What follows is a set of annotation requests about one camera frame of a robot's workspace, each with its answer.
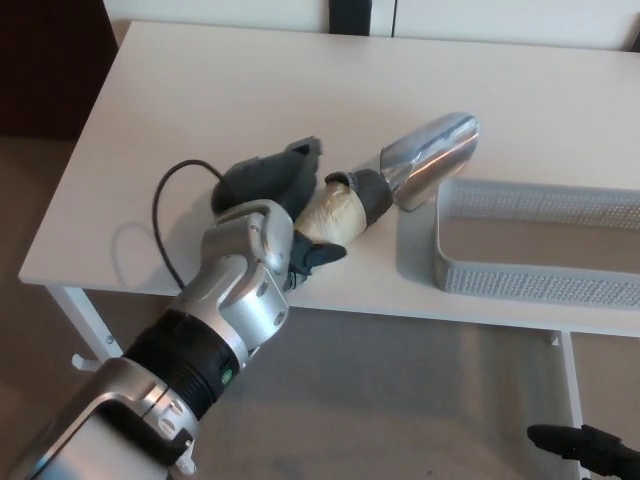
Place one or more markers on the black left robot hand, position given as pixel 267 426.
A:
pixel 265 177

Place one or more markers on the white cabinet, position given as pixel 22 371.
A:
pixel 475 15

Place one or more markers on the dark brown wooden cabinet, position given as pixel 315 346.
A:
pixel 50 65

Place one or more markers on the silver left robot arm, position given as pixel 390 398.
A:
pixel 240 295

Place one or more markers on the white desk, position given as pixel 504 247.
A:
pixel 250 90

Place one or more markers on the grey perforated container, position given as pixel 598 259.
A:
pixel 525 287

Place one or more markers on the white desk leg hook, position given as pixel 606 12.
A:
pixel 82 362

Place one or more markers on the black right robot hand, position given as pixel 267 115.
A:
pixel 610 460

